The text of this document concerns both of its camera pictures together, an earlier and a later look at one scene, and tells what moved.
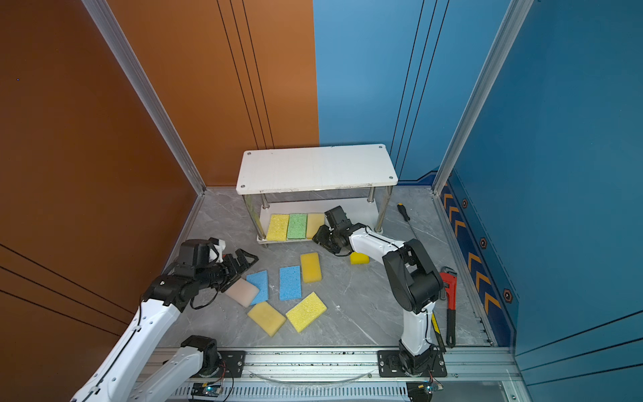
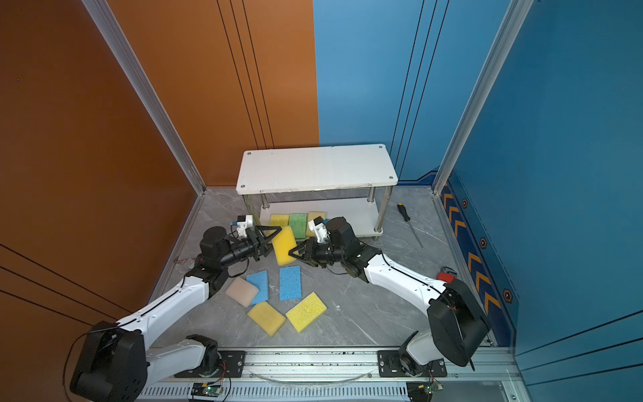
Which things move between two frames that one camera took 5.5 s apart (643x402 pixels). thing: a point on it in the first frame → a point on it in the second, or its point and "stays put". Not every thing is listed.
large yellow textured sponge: (306, 311) stays put
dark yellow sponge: (267, 317) stays put
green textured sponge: (297, 226) stays put
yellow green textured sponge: (278, 229) stays put
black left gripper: (228, 268) → (258, 241)
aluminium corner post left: (100, 11) stays put
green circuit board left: (206, 389) stays put
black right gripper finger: (323, 237) → (304, 249)
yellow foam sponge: (311, 267) → (284, 243)
